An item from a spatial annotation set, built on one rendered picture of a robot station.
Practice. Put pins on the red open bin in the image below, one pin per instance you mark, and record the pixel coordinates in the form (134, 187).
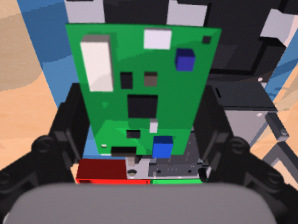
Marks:
(105, 171)

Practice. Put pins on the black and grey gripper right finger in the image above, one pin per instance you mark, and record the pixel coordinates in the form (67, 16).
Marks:
(219, 148)

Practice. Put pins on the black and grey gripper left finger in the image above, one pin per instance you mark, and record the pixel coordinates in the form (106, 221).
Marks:
(52, 156)

